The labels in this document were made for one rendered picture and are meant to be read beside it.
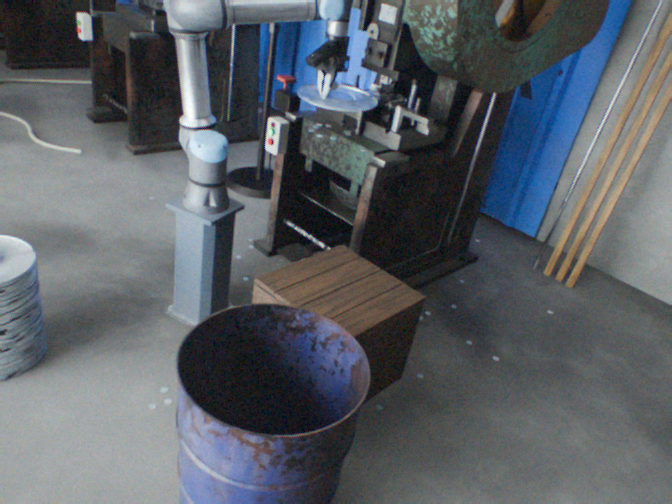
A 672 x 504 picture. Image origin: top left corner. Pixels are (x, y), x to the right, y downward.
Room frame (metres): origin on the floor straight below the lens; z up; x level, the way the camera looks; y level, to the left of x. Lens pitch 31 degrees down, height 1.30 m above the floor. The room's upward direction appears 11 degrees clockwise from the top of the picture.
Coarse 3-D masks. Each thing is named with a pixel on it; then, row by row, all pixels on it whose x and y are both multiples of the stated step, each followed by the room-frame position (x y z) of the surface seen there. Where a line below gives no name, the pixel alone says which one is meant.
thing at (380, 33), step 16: (384, 0) 2.18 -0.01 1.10; (400, 0) 2.13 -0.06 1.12; (384, 16) 2.17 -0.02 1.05; (368, 32) 2.19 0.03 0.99; (384, 32) 2.16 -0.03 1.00; (368, 48) 2.15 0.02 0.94; (384, 48) 2.11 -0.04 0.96; (400, 48) 2.13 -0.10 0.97; (384, 64) 2.11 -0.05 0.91; (400, 64) 2.14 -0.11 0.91
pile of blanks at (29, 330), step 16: (32, 272) 1.29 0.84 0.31; (0, 288) 1.19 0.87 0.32; (16, 288) 1.22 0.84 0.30; (32, 288) 1.27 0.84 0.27; (0, 304) 1.17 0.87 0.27; (16, 304) 1.21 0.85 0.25; (32, 304) 1.26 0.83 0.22; (0, 320) 1.17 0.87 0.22; (16, 320) 1.20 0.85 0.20; (32, 320) 1.25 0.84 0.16; (0, 336) 1.17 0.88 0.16; (16, 336) 1.20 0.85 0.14; (32, 336) 1.25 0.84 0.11; (0, 352) 1.16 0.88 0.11; (16, 352) 1.19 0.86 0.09; (32, 352) 1.24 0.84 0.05; (0, 368) 1.16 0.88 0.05; (16, 368) 1.18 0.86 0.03
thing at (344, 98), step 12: (312, 84) 2.11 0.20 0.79; (300, 96) 1.95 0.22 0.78; (312, 96) 1.98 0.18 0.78; (336, 96) 2.01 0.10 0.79; (348, 96) 2.03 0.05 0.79; (360, 96) 2.08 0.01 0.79; (372, 96) 2.09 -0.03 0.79; (336, 108) 1.87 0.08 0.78; (348, 108) 1.91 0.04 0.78; (360, 108) 1.93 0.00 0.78; (372, 108) 1.96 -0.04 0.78
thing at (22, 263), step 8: (0, 240) 1.39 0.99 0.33; (8, 240) 1.39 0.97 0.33; (16, 240) 1.40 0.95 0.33; (0, 248) 1.35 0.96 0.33; (8, 248) 1.35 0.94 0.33; (16, 248) 1.36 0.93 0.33; (24, 248) 1.37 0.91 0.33; (0, 256) 1.30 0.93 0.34; (8, 256) 1.31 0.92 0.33; (16, 256) 1.32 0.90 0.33; (24, 256) 1.33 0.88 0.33; (32, 256) 1.34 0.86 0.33; (0, 264) 1.27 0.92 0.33; (8, 264) 1.28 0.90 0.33; (16, 264) 1.28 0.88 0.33; (24, 264) 1.29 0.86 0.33; (32, 264) 1.29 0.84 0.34; (0, 272) 1.23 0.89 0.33; (8, 272) 1.24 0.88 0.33; (16, 272) 1.25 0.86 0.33; (24, 272) 1.25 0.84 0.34; (0, 280) 1.20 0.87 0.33; (8, 280) 1.20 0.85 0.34
